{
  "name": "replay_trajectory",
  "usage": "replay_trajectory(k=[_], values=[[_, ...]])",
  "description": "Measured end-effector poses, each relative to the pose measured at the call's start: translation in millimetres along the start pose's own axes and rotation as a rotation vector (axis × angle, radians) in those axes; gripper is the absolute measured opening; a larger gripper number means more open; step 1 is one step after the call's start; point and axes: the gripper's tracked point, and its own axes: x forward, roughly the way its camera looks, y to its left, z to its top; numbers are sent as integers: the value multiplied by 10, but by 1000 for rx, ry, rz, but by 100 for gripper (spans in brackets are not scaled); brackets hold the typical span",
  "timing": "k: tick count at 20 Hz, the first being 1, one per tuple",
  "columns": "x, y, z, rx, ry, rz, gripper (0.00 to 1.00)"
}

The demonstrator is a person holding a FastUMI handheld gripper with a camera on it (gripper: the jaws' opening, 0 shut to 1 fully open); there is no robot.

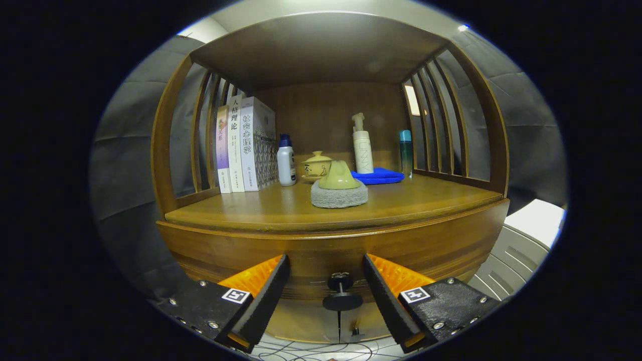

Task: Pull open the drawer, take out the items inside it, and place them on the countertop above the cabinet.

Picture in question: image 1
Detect yellow lidded tea cup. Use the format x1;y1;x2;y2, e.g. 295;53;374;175
300;151;334;184

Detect wooden drawer with black knob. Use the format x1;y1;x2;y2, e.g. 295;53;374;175
156;198;511;312

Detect pink purple book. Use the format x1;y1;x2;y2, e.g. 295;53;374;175
216;105;233;194

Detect wooden cabinet door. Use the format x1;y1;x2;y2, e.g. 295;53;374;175
266;299;341;344
339;301;402;344

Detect floor cables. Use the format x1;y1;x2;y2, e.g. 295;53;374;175
248;333;402;361

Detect green scrub brush grey pad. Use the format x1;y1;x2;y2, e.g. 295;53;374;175
310;160;369;209

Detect wooden countertop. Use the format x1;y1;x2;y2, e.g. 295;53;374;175
165;173;505;234

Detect thin white book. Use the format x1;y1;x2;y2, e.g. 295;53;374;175
227;94;246;193

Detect white bottle with blue cap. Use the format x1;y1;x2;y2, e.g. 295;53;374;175
277;133;297;187

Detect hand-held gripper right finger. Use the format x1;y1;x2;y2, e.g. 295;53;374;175
363;253;502;354

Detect blue folded cloth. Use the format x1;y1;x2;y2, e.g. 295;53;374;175
350;167;405;186

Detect white grey storage unit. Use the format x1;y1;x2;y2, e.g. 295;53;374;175
471;199;566;301

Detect thick white patterned book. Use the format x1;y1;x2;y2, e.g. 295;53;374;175
240;96;279;192

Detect clear bottle with teal cap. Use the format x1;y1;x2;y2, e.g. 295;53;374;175
399;130;413;178

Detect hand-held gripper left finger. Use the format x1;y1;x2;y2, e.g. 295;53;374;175
150;253;291;353

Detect white pump bottle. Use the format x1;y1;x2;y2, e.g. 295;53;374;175
352;113;374;174

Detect wooden cabinet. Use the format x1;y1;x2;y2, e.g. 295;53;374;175
150;11;511;345

